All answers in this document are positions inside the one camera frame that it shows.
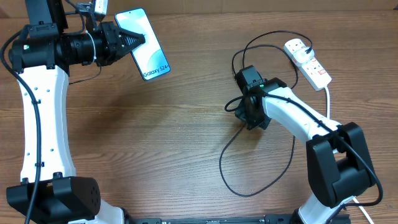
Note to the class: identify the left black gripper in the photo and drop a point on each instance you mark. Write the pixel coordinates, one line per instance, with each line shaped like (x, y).
(112, 35)

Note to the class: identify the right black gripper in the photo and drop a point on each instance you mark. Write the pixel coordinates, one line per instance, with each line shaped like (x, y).
(241, 114)

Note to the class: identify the blue Galaxy smartphone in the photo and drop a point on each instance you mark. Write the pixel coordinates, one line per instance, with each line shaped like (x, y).
(149, 56)

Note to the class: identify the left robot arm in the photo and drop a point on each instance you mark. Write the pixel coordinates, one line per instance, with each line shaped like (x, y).
(39, 56)

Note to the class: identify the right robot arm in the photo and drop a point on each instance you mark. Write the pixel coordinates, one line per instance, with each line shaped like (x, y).
(339, 166)

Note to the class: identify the white charger plug adapter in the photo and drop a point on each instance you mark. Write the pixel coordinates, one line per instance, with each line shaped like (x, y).
(303, 55)

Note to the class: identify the white power strip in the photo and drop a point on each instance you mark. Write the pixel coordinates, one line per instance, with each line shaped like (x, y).
(313, 71)

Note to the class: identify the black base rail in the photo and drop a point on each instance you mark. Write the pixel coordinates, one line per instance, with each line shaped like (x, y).
(214, 220)

